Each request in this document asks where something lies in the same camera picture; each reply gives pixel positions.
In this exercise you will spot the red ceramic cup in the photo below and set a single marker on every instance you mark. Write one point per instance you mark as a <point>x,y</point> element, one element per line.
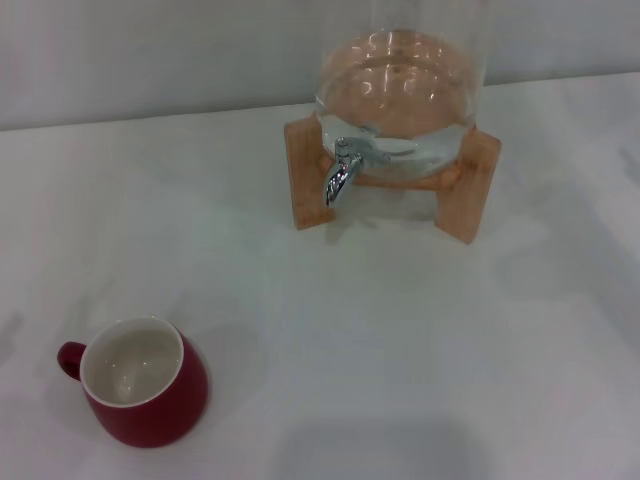
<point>165,405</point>

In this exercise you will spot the glass water dispenser jar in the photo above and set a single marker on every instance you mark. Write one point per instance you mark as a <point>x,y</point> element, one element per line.
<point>400,75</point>

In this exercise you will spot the chrome faucet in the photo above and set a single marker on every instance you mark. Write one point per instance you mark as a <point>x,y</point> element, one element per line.
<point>340,175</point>

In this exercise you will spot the wooden dispenser stand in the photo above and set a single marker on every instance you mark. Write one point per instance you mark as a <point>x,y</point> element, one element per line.
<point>307,190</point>

